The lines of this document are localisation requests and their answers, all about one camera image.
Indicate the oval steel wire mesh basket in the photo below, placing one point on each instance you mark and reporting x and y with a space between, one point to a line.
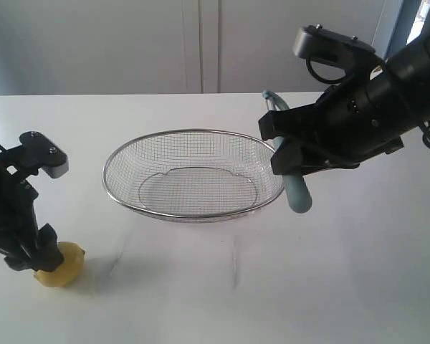
192 175

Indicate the window with dark frame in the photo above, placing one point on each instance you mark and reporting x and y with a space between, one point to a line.
405 25

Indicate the white cabinet doors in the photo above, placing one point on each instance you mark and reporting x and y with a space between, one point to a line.
151 47

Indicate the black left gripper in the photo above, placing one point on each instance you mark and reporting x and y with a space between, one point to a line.
33 249

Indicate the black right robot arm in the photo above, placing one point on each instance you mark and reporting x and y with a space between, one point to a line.
408 72

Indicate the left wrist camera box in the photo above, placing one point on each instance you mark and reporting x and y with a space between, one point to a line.
44 154

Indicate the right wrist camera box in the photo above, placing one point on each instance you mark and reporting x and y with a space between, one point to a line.
330 48

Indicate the yellow lemon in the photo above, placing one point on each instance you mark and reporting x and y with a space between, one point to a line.
68 271

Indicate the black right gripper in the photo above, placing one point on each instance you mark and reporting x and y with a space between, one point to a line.
347 125

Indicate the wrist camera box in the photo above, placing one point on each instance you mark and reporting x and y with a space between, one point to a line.
330 48
44 154

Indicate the light blue vegetable peeler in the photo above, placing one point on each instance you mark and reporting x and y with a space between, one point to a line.
297 192

